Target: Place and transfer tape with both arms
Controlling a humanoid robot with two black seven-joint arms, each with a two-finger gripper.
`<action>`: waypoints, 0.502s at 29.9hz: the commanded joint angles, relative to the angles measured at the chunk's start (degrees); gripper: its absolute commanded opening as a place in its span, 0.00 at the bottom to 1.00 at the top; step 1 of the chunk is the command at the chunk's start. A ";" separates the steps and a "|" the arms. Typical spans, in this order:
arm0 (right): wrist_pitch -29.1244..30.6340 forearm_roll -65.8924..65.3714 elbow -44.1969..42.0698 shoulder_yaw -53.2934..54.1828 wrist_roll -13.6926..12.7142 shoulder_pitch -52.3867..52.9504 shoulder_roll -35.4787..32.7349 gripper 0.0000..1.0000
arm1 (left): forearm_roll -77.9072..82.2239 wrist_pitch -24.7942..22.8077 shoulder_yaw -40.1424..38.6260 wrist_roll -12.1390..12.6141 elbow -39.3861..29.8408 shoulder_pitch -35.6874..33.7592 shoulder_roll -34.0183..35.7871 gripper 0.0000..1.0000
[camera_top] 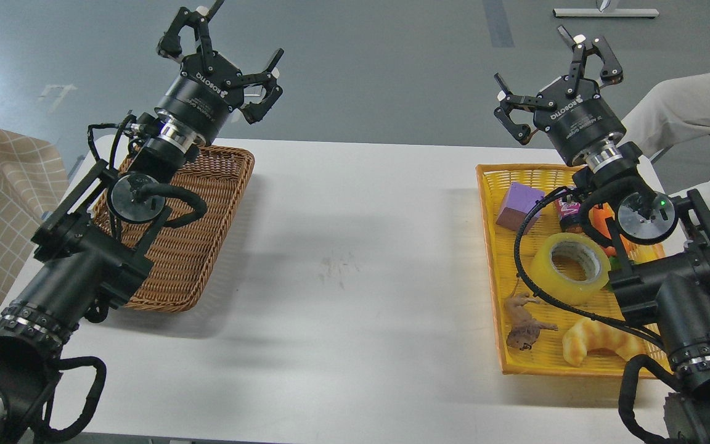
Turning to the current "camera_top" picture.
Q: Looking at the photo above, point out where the purple foam cube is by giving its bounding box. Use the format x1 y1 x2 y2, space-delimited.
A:
496 181 545 234

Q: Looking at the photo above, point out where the orange toy carrot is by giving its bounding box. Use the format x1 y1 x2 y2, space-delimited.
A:
589 204 633 258

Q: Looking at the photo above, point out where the brown wicker basket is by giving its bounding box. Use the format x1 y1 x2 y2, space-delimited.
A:
125 146 255 313

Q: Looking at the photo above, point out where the white metal stand base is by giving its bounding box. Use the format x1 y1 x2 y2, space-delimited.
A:
552 1 660 19

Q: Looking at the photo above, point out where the brown toy lion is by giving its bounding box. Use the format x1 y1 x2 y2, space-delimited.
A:
502 278 560 351

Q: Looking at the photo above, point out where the yellow tape roll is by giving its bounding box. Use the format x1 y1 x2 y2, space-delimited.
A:
528 233 610 306

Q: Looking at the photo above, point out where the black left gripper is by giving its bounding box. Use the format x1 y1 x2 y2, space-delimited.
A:
155 0 285 146

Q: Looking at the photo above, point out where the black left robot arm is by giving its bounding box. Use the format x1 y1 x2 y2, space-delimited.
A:
0 1 284 443

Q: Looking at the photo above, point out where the small purple drink can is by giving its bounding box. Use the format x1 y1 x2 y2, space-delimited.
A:
554 195 584 234

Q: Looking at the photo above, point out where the yellow plastic basket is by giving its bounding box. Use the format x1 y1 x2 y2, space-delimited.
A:
476 163 676 377

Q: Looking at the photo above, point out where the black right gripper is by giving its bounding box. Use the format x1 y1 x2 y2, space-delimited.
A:
494 25 626 167

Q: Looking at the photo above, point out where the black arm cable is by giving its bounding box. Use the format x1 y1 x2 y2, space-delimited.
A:
513 185 667 351
28 356 108 443

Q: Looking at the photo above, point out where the toy croissant bread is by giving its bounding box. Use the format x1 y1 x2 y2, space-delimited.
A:
561 318 646 366

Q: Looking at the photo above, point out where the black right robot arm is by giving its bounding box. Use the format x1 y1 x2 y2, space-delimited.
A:
495 26 710 443

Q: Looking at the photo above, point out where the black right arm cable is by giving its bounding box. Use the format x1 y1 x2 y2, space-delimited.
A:
513 185 667 351

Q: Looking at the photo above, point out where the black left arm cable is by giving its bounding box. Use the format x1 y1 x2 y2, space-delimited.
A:
28 356 108 443

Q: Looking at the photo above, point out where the person in beige clothes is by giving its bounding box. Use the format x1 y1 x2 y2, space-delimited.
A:
622 73 710 209

